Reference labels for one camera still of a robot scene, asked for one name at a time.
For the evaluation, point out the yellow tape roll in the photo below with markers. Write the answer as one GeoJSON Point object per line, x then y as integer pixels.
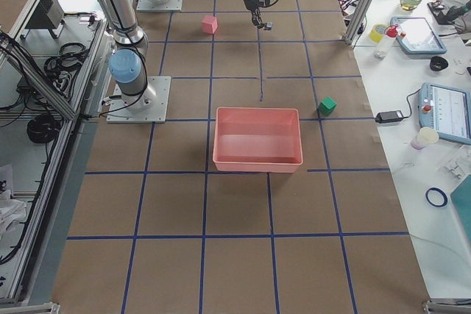
{"type": "Point", "coordinates": [377, 32]}

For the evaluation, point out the black bowl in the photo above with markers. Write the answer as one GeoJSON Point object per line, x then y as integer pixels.
{"type": "Point", "coordinates": [438, 63]}

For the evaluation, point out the white paper cup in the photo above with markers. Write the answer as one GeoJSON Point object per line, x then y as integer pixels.
{"type": "Point", "coordinates": [425, 137]}

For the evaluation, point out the teach pendant far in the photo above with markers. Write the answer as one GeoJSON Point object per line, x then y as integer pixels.
{"type": "Point", "coordinates": [420, 37]}

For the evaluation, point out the teach pendant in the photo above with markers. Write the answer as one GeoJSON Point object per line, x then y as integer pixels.
{"type": "Point", "coordinates": [447, 110]}
{"type": "Point", "coordinates": [420, 37]}

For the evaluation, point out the white plastic bottle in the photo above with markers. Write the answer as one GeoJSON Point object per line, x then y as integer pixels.
{"type": "Point", "coordinates": [386, 42]}

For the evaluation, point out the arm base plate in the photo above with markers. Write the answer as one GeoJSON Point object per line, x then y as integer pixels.
{"type": "Point", "coordinates": [151, 107]}
{"type": "Point", "coordinates": [159, 6]}

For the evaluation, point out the teach pendant near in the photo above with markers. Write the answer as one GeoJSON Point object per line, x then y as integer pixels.
{"type": "Point", "coordinates": [447, 110]}

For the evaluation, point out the green foam cube by tray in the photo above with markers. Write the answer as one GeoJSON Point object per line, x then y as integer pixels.
{"type": "Point", "coordinates": [327, 106]}

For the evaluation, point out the pink foam cube centre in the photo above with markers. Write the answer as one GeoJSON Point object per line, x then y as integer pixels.
{"type": "Point", "coordinates": [209, 24]}

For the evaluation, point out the aluminium frame post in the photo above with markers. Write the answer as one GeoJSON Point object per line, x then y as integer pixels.
{"type": "Point", "coordinates": [364, 1]}

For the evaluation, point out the pink plastic tray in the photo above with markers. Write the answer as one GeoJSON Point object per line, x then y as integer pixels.
{"type": "Point", "coordinates": [249, 139]}

